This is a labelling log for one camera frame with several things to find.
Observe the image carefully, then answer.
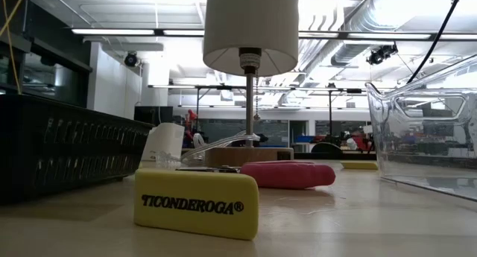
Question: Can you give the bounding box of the pink eraser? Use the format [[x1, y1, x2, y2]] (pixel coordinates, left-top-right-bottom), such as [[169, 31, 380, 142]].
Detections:
[[174, 159, 337, 190]]

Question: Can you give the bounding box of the yellow rectangular eraser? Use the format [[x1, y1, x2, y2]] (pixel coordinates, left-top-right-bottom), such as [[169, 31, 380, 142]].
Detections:
[[133, 169, 260, 241], [341, 160, 379, 171]]

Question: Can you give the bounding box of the clear plastic bin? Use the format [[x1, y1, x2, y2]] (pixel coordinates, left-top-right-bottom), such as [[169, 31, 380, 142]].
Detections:
[[364, 54, 477, 203]]

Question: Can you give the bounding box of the red background machine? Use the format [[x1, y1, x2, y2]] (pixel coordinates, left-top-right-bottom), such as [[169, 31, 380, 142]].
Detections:
[[186, 108, 199, 134]]

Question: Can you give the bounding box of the white plastic bin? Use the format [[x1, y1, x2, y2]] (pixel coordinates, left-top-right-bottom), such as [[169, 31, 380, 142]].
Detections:
[[141, 122, 186, 162]]

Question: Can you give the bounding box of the black background monitor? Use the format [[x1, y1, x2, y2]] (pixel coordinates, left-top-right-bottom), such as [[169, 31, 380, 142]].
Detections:
[[133, 105, 174, 126]]

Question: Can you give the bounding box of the white shade wooden base lamp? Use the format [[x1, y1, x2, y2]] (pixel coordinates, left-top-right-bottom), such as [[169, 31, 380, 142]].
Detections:
[[203, 0, 301, 168]]

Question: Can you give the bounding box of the long ceiling light strip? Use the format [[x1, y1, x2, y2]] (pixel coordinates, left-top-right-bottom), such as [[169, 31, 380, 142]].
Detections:
[[70, 28, 156, 37], [438, 33, 477, 42], [162, 28, 206, 37], [348, 32, 432, 41]]

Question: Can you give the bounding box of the black ceiling spotlight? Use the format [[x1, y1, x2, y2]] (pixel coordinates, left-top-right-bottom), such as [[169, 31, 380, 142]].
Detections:
[[366, 42, 399, 66]]

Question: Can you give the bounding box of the black perforated tray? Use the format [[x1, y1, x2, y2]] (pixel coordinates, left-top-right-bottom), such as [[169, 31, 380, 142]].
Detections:
[[0, 95, 154, 205]]

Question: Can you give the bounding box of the clear lamp power cord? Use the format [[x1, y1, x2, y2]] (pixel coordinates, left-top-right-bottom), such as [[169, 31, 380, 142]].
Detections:
[[154, 130, 262, 169]]

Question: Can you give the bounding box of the black background workstation frame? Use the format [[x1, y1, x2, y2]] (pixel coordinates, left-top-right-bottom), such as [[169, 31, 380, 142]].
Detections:
[[148, 83, 368, 141]]

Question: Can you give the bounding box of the black aluminium table frame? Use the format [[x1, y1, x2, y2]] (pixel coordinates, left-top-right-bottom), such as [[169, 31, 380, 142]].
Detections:
[[294, 151, 378, 161]]

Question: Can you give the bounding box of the black round wall camera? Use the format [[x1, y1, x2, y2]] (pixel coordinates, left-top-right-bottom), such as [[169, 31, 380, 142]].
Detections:
[[123, 51, 140, 68]]

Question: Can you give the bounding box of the long black arm cable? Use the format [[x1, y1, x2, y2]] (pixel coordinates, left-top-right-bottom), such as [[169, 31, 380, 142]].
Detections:
[[405, 0, 465, 85]]

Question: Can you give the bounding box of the thin yellow cable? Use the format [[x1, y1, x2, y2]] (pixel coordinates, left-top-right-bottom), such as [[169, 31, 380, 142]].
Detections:
[[0, 0, 28, 95]]

